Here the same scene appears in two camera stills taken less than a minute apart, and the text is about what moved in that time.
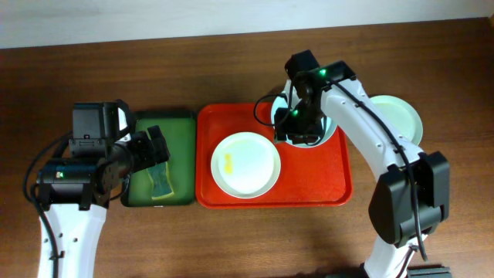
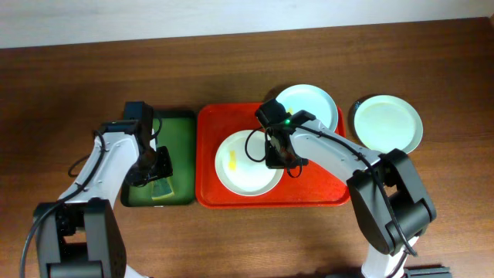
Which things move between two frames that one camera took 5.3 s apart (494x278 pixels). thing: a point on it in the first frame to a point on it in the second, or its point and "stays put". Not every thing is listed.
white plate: x=245 y=165 stays put
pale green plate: x=401 y=116 stays put
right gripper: x=286 y=128 to x=279 y=161
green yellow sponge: x=161 y=184 stays put
